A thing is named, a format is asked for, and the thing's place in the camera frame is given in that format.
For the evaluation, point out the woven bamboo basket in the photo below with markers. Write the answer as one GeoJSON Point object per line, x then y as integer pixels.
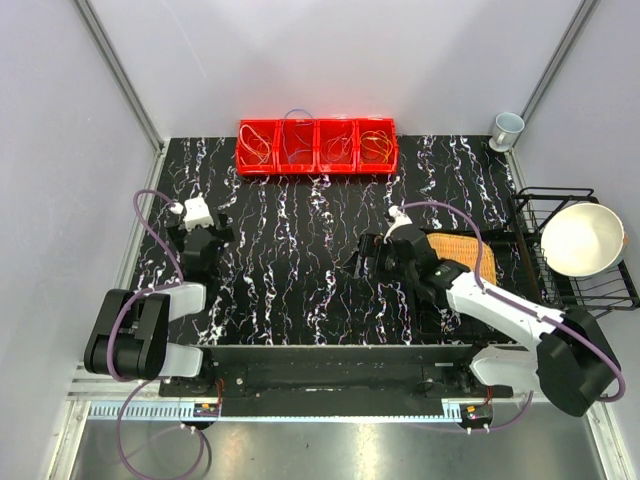
{"type": "Point", "coordinates": [465, 250]}

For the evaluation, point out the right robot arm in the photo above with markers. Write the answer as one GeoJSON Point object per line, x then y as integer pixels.
{"type": "Point", "coordinates": [563, 355]}

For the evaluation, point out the black wire dish rack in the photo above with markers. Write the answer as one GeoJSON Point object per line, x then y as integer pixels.
{"type": "Point", "coordinates": [606, 292]}

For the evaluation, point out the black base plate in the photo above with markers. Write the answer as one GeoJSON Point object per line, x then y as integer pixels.
{"type": "Point", "coordinates": [370, 384]}

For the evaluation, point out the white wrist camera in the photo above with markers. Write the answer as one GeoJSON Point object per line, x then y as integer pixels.
{"type": "Point", "coordinates": [196, 214]}
{"type": "Point", "coordinates": [398, 218]}

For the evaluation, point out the white mug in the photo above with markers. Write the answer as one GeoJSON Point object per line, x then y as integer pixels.
{"type": "Point", "coordinates": [506, 130]}

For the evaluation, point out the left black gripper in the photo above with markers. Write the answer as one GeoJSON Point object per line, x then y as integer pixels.
{"type": "Point", "coordinates": [223, 235]}

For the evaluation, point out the white bowl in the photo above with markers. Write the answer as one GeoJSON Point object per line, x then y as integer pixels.
{"type": "Point", "coordinates": [583, 240]}

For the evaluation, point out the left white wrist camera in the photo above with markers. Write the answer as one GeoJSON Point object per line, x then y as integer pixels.
{"type": "Point", "coordinates": [196, 214]}

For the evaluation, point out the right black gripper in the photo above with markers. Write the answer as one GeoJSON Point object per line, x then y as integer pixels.
{"type": "Point", "coordinates": [369, 245]}

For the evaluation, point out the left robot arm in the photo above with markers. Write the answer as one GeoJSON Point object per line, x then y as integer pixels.
{"type": "Point", "coordinates": [129, 340]}

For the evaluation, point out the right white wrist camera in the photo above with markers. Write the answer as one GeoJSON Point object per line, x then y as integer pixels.
{"type": "Point", "coordinates": [398, 218]}

